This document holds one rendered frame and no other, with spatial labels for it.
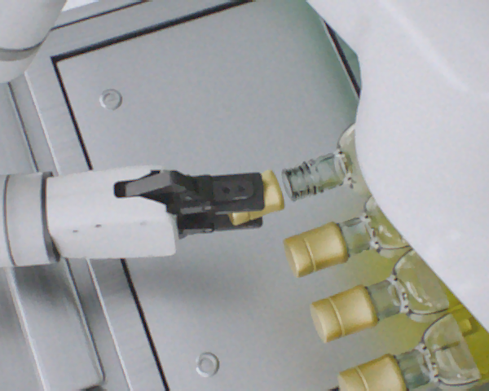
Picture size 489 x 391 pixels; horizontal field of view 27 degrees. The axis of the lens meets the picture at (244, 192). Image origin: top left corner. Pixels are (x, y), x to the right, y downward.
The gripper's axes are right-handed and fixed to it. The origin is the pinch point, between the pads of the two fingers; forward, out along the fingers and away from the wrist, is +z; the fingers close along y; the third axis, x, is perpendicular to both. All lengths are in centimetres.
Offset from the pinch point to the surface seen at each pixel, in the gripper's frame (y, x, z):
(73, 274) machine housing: -15.1, -0.5, -15.5
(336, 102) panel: -13.0, 14.5, 11.4
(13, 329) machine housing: -15.3, -5.2, -21.2
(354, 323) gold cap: 1.1, -11.2, 8.0
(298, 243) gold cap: 1.1, -4.3, 4.4
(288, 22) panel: -13.0, 24.0, 7.7
